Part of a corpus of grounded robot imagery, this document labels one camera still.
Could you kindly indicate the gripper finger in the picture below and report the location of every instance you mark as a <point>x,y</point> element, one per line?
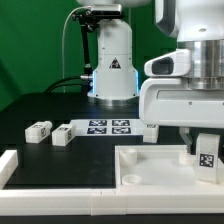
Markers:
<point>185,134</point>

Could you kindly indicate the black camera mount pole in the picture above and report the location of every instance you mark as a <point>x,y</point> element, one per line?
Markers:
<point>87,64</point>

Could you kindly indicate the white U-shaped obstacle frame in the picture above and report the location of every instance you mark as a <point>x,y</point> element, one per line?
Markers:
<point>201,198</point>

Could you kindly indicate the white square table top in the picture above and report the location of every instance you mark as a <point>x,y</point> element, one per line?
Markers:
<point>158,165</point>

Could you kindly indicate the black camera on mount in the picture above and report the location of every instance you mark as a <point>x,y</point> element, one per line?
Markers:
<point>97,12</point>

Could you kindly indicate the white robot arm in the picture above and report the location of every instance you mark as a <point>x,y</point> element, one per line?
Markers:
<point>197,25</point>

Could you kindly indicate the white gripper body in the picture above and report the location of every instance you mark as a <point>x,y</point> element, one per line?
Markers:
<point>166,100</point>

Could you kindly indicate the white sheet with AprilTags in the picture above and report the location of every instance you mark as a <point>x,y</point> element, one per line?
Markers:
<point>108,127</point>

